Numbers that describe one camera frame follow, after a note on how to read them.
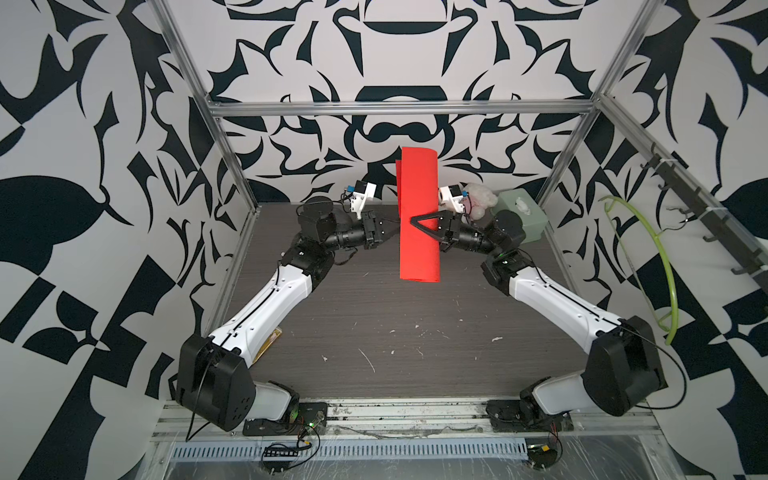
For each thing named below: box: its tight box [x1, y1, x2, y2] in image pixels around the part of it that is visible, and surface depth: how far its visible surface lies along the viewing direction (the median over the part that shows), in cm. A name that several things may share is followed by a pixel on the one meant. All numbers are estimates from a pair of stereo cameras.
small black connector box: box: [527, 443, 557, 469], surface depth 73 cm
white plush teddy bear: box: [461, 183, 498, 224], surface depth 114 cm
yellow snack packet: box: [252, 327, 283, 365], surface depth 87 cm
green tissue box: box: [491, 188, 548, 244], surface depth 113 cm
